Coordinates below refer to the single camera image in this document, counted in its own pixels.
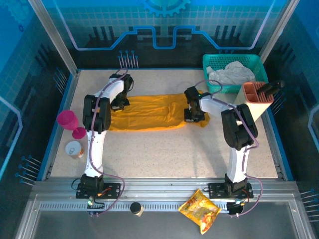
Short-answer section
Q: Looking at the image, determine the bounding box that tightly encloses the yellow t-shirt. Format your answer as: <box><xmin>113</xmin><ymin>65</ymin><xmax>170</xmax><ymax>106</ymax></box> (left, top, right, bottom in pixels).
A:
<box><xmin>108</xmin><ymin>92</ymin><xmax>212</xmax><ymax>132</ymax></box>

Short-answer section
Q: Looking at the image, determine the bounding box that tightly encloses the teal plastic basket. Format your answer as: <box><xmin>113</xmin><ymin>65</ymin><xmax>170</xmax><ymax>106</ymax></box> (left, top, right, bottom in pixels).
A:
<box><xmin>202</xmin><ymin>53</ymin><xmax>269</xmax><ymax>94</ymax></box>

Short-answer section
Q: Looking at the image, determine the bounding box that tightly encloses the white t-shirt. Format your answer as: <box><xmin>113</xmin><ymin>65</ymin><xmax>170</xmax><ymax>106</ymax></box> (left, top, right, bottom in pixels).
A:
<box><xmin>208</xmin><ymin>61</ymin><xmax>257</xmax><ymax>86</ymax></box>

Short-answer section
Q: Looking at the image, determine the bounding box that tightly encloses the cream holder with pink top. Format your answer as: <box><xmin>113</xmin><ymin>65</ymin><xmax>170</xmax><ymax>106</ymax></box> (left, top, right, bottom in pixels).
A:
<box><xmin>234</xmin><ymin>81</ymin><xmax>275</xmax><ymax>122</ymax></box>

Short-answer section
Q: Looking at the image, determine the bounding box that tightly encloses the pink plastic goblet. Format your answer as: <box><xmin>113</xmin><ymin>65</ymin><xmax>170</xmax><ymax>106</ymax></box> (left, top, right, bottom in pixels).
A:
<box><xmin>56</xmin><ymin>110</ymin><xmax>87</xmax><ymax>140</ymax></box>

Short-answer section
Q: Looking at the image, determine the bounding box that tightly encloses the white-topped orange can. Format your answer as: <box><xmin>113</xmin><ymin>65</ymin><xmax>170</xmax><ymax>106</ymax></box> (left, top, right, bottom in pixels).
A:
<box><xmin>65</xmin><ymin>140</ymin><xmax>85</xmax><ymax>160</ymax></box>

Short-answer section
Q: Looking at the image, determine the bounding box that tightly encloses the yellow snack bag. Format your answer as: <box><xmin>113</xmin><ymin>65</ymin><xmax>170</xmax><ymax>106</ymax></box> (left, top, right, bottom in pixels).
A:
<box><xmin>178</xmin><ymin>188</ymin><xmax>222</xmax><ymax>236</ymax></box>

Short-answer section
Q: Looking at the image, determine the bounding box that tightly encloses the black controller board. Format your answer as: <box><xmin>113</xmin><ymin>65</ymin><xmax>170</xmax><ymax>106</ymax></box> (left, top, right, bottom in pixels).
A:
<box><xmin>227</xmin><ymin>201</ymin><xmax>245</xmax><ymax>216</ymax></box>
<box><xmin>86</xmin><ymin>198</ymin><xmax>106</xmax><ymax>217</ymax></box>

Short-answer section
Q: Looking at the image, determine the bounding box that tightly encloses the jar with black lid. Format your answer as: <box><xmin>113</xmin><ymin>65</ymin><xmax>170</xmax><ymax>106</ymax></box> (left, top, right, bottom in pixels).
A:
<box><xmin>130</xmin><ymin>202</ymin><xmax>144</xmax><ymax>217</ymax></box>

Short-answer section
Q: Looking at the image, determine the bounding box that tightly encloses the black utensil handle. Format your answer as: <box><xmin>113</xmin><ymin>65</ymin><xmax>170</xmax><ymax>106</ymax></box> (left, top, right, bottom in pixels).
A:
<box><xmin>258</xmin><ymin>79</ymin><xmax>286</xmax><ymax>97</ymax></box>

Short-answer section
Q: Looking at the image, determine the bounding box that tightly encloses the aluminium front rail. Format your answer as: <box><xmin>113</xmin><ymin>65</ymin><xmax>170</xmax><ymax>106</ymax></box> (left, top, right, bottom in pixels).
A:
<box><xmin>31</xmin><ymin>177</ymin><xmax>299</xmax><ymax>200</ymax></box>

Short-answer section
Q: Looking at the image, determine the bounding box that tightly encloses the aluminium frame post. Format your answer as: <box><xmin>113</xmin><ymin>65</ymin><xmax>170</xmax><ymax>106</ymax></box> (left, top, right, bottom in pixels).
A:
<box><xmin>258</xmin><ymin>0</ymin><xmax>300</xmax><ymax>64</ymax></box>
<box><xmin>27</xmin><ymin>0</ymin><xmax>81</xmax><ymax>77</ymax></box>

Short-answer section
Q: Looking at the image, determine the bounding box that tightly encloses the slotted grey cable tray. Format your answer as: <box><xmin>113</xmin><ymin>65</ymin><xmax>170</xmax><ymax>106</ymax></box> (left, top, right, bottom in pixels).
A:
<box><xmin>39</xmin><ymin>201</ymin><xmax>231</xmax><ymax>212</ymax></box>

